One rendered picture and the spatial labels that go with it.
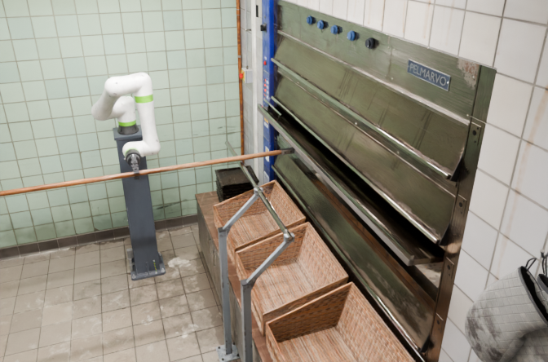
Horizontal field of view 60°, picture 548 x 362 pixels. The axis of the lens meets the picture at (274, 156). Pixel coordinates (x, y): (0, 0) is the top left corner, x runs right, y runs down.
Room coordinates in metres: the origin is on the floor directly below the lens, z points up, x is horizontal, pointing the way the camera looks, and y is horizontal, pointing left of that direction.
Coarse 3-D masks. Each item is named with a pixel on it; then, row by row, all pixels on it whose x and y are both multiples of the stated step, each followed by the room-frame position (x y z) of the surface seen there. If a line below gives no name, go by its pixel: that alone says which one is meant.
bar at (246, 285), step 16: (256, 192) 2.31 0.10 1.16; (272, 208) 2.11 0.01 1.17; (224, 240) 2.24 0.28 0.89; (288, 240) 1.85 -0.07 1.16; (224, 256) 2.24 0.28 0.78; (272, 256) 1.84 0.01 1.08; (224, 272) 2.23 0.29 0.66; (256, 272) 1.81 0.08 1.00; (224, 288) 2.23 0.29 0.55; (224, 304) 2.23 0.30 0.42; (224, 320) 2.23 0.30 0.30; (224, 336) 2.25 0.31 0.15; (224, 352) 2.25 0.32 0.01
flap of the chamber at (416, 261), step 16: (272, 112) 2.96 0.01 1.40; (288, 128) 2.66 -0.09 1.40; (304, 128) 2.70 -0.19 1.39; (304, 144) 2.41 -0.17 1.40; (320, 144) 2.45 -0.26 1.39; (320, 160) 2.21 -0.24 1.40; (336, 160) 2.24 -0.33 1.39; (336, 176) 2.03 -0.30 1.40; (352, 176) 2.05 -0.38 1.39; (352, 192) 1.86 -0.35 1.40; (368, 192) 1.88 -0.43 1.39; (352, 208) 1.75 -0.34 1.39; (368, 208) 1.73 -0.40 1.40; (384, 208) 1.75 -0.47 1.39; (368, 224) 1.63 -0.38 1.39; (384, 224) 1.60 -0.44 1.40; (400, 224) 1.62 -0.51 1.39; (384, 240) 1.51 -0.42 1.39; (400, 240) 1.50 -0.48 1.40; (416, 240) 1.51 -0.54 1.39; (400, 256) 1.41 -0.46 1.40; (416, 256) 1.40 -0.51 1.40; (432, 256) 1.41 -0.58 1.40
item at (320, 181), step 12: (324, 180) 2.41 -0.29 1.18; (336, 192) 2.26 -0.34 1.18; (348, 216) 2.08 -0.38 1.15; (360, 228) 1.95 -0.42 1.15; (372, 240) 1.85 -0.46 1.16; (384, 252) 1.75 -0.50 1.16; (396, 264) 1.66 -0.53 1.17; (408, 276) 1.58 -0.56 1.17; (420, 276) 1.56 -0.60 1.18; (420, 288) 1.50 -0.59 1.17; (432, 288) 1.49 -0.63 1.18; (432, 300) 1.42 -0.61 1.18
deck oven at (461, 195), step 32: (480, 64) 1.40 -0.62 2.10; (320, 96) 2.46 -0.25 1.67; (480, 96) 1.38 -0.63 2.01; (480, 128) 1.36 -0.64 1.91; (416, 160) 1.62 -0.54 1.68; (448, 192) 1.44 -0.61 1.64; (352, 224) 2.03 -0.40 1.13; (448, 256) 1.39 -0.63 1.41; (448, 288) 1.36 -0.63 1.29; (416, 352) 1.46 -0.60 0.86
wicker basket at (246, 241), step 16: (272, 192) 3.01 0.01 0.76; (224, 208) 2.90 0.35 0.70; (240, 208) 2.95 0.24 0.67; (256, 208) 2.99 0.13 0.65; (288, 208) 2.75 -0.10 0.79; (224, 224) 2.86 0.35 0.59; (240, 224) 2.86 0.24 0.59; (256, 224) 2.86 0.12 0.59; (272, 224) 2.86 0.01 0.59; (288, 224) 2.50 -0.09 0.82; (240, 240) 2.67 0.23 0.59; (256, 240) 2.42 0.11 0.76
